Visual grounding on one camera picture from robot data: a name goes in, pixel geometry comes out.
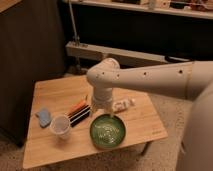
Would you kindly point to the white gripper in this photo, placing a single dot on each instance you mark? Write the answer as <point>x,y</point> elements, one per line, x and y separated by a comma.
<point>102,98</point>

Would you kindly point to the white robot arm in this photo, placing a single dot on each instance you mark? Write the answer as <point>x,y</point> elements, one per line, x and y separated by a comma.
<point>187,80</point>

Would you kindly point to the white tube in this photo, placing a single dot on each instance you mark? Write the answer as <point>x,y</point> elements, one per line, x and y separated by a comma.
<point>123,104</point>

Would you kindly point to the orange marker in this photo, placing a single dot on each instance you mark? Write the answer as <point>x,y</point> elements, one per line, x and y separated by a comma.
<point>78,106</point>

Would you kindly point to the black marker upper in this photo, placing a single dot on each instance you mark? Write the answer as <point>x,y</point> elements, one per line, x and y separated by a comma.
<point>85,109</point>

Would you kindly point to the green ceramic plate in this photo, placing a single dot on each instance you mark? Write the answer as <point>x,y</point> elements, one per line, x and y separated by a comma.
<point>107,132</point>

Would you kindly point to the grey metal beam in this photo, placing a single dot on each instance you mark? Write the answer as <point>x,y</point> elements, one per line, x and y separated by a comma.
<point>115,57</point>

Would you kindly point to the small wooden table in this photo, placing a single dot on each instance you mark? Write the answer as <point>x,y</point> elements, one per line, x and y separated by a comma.
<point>142,122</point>

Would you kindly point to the clear plastic cup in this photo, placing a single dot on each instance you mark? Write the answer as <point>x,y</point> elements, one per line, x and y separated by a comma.
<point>60,126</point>

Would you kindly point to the blue sponge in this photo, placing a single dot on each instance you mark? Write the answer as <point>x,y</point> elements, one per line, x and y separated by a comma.
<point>44,117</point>

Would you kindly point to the metal pole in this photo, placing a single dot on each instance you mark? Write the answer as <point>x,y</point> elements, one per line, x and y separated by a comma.
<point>76,37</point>

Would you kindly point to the dark cabinet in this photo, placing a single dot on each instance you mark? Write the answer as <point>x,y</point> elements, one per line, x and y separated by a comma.
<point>31,49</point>

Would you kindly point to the black handle on beam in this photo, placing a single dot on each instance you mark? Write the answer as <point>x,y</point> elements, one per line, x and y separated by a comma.
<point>175,60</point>

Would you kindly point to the wall shelf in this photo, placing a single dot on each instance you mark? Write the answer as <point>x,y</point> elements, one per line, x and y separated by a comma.
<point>149,6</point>

